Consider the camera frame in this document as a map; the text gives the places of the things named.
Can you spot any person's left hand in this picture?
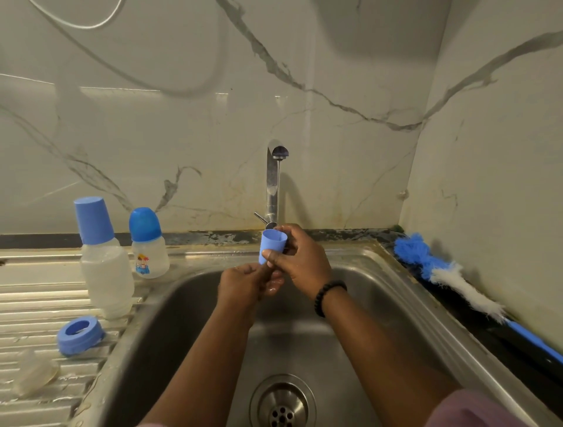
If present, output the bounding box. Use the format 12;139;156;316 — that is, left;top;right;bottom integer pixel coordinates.
216;261;287;316

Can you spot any person's right hand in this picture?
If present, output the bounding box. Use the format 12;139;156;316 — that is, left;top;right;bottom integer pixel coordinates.
262;224;337;300

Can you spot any blue cylindrical bottle cap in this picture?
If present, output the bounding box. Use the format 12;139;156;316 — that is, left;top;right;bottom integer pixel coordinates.
257;228;290;267

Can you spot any cartoon print baby bottle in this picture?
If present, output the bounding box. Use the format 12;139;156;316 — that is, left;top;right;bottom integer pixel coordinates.
128;206;171;280

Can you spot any blue and white bottle brush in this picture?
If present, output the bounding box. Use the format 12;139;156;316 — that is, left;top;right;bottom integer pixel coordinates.
392;232;563;366

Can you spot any translucent bottle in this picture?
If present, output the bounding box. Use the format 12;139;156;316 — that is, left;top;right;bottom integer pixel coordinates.
73;196;120;256
80;245;137;320

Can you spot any translucent bottle front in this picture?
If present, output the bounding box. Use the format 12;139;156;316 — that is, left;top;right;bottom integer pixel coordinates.
73;196;120;256

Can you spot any blue collar ring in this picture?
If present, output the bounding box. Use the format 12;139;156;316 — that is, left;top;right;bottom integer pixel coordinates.
56;316;106;357

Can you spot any clear silicone nipple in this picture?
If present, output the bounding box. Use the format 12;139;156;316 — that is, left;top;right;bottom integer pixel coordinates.
11;349;61;399

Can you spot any person's left forearm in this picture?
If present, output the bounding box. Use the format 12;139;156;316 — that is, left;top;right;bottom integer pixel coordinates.
141;303;256;427

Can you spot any person's right forearm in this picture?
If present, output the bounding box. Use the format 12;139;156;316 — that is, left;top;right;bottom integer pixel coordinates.
318;286;463;427

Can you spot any chrome sink faucet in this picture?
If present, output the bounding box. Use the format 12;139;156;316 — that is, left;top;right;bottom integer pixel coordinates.
254;139;290;230

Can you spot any metal sink drain strainer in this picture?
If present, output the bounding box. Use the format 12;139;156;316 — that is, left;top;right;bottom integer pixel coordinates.
249;373;318;427

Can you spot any stainless steel sink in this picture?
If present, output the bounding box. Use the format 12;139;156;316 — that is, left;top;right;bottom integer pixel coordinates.
0;242;563;427

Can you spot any pink shirt sleeve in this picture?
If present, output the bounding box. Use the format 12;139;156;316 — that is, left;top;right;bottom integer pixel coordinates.
426;389;529;427

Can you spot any black bead bracelet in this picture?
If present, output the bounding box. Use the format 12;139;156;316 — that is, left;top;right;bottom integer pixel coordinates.
313;280;348;318

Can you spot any white cable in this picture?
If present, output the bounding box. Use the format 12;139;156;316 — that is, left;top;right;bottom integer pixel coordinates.
28;0;124;31

